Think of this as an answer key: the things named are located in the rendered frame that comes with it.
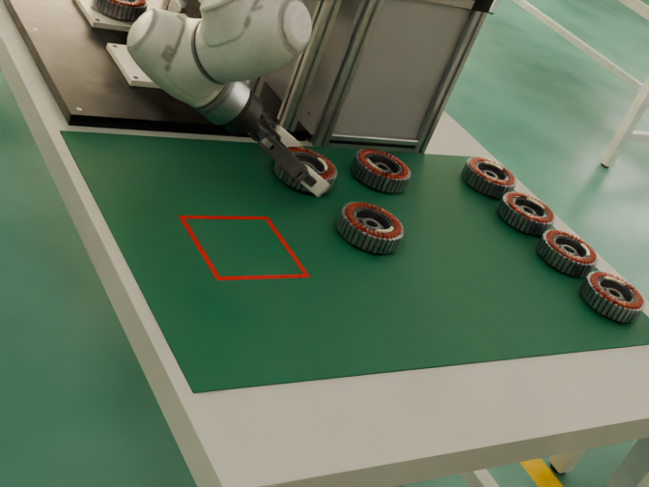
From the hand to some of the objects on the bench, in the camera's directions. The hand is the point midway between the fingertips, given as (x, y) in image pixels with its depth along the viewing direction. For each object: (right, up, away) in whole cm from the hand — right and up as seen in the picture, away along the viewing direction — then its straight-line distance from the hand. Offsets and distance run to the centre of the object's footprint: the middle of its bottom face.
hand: (305, 166), depth 166 cm
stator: (-40, +35, +28) cm, 60 cm away
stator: (-1, -2, +1) cm, 2 cm away
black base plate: (-34, +25, +23) cm, 48 cm away
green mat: (+13, -13, -8) cm, 20 cm away
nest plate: (-40, +34, +29) cm, 60 cm away
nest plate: (-30, +20, +13) cm, 38 cm away
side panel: (+12, +6, +23) cm, 27 cm away
